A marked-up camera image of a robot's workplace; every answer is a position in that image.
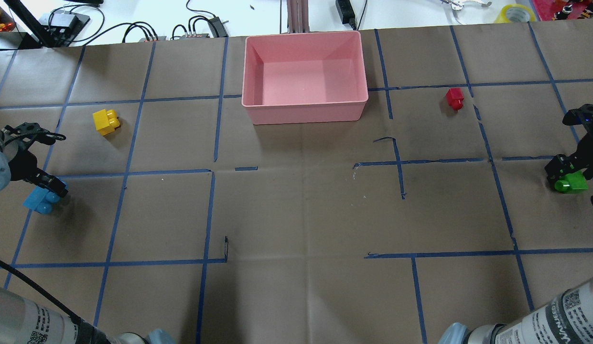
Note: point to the yellow tape roll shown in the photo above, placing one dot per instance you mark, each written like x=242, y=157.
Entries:
x=515, y=13

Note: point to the aluminium frame post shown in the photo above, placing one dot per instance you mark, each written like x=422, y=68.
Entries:
x=298, y=16

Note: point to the black usb hub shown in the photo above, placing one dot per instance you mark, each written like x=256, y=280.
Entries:
x=217, y=27

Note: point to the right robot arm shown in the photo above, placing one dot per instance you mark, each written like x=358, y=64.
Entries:
x=566, y=319

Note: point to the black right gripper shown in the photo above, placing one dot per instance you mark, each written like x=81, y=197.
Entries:
x=588, y=154

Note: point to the black device box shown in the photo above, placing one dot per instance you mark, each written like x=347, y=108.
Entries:
x=66, y=23

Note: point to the green toy block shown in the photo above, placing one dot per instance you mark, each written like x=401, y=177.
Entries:
x=572, y=183

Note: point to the red toy block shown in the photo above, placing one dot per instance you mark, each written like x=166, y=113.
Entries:
x=455, y=98

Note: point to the black power adapter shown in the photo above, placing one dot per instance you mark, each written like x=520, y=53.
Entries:
x=346, y=12

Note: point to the blue toy block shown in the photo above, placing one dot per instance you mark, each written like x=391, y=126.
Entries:
x=41, y=200

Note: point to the yellow toy block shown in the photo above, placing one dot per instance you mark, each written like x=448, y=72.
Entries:
x=106, y=121

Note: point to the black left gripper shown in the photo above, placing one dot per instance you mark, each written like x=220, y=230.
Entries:
x=20, y=165

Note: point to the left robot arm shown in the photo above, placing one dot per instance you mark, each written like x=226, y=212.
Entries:
x=23, y=321

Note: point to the grabber reach tool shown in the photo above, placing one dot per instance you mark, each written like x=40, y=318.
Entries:
x=458, y=5

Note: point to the pink plastic box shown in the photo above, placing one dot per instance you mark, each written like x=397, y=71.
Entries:
x=295, y=78

